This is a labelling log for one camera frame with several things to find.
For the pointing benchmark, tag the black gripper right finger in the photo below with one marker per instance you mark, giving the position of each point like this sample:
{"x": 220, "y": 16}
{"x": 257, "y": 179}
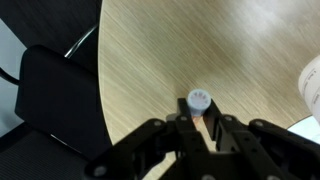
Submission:
{"x": 243, "y": 143}

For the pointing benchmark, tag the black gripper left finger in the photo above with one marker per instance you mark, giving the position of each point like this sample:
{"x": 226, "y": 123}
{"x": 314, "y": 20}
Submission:
{"x": 190, "y": 143}

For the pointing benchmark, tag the large white paper plate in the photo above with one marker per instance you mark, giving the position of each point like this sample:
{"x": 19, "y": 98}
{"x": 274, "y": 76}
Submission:
{"x": 308, "y": 130}

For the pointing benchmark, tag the clear plastic measuring cup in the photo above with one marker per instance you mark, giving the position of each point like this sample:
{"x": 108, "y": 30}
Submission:
{"x": 311, "y": 86}

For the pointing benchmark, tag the black chair with chrome frame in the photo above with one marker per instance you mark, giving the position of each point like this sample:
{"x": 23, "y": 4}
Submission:
{"x": 56, "y": 100}

